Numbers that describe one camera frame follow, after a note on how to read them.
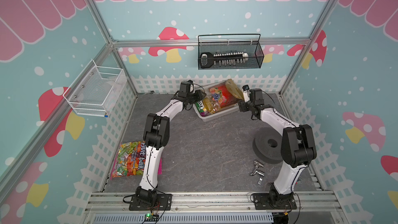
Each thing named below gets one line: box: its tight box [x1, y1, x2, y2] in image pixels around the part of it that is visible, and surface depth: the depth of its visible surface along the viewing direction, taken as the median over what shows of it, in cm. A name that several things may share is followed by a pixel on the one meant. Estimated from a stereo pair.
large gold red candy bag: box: [208, 78, 245, 109], surface depth 105 cm
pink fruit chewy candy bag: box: [110, 141, 163, 180], surface depth 85 cm
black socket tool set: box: [199, 51, 249, 69], surface depth 91 cm
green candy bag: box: [194, 100, 205, 113], surface depth 105 cm
